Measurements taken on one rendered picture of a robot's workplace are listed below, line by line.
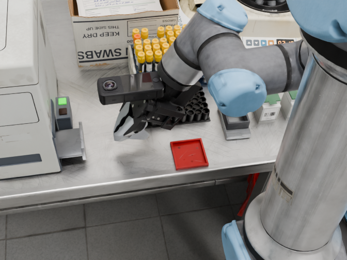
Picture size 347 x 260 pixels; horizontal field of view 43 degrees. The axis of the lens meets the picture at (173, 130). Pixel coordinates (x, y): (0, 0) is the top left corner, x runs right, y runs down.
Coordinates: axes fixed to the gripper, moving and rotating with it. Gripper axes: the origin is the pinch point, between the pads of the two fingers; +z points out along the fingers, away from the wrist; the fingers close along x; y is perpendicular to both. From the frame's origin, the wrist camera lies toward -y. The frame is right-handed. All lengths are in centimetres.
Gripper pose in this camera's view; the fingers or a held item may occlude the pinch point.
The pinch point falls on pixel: (114, 134)
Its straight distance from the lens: 89.4
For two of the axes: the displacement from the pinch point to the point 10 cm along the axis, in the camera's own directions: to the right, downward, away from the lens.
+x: -2.0, -7.8, 5.9
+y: 8.2, 2.0, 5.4
